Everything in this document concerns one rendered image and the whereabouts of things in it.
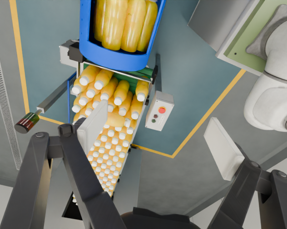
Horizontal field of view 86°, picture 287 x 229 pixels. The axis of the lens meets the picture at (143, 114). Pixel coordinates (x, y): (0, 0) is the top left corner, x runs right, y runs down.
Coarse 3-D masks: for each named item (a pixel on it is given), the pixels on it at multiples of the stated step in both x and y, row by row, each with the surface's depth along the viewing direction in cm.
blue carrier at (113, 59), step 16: (80, 0) 49; (160, 0) 57; (80, 16) 52; (160, 16) 53; (80, 32) 54; (80, 48) 57; (96, 48) 52; (112, 64) 54; (128, 64) 55; (144, 64) 62
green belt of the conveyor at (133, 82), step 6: (84, 66) 90; (114, 72) 91; (132, 72) 90; (138, 72) 90; (144, 72) 90; (150, 72) 90; (120, 78) 93; (126, 78) 93; (132, 78) 93; (150, 78) 92; (132, 84) 95; (132, 90) 98
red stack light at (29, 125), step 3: (21, 120) 75; (24, 120) 75; (27, 120) 76; (18, 123) 73; (21, 123) 73; (24, 123) 74; (27, 123) 75; (30, 123) 77; (27, 126) 75; (30, 126) 76; (33, 126) 79
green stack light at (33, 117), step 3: (27, 114) 79; (30, 114) 79; (33, 114) 80; (36, 114) 81; (24, 117) 77; (27, 117) 77; (30, 117) 78; (33, 117) 79; (36, 117) 80; (30, 120) 77; (33, 120) 78; (36, 120) 80; (33, 123) 78
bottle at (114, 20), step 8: (112, 0) 46; (120, 0) 47; (112, 8) 47; (120, 8) 48; (104, 16) 50; (112, 16) 49; (120, 16) 49; (104, 24) 51; (112, 24) 50; (120, 24) 51; (104, 32) 52; (112, 32) 51; (120, 32) 53; (104, 40) 54; (112, 40) 53; (120, 40) 55; (112, 48) 55
